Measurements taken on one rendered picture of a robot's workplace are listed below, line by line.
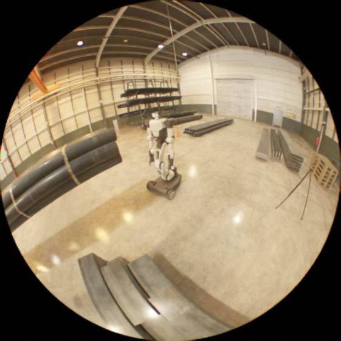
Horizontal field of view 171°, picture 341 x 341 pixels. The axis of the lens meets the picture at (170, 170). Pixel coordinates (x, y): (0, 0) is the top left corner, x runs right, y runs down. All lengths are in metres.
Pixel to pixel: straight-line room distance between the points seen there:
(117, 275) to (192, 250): 0.99
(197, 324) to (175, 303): 0.28
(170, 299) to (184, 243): 0.89
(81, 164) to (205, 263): 1.76
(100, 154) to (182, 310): 1.54
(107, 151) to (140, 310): 1.47
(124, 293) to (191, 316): 0.57
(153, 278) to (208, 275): 0.69
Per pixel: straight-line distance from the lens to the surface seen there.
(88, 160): 1.18
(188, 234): 1.74
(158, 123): 1.73
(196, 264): 1.61
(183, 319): 1.13
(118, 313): 1.26
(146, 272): 1.24
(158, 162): 1.93
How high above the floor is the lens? 1.58
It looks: 33 degrees down
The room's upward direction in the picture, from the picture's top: 7 degrees counter-clockwise
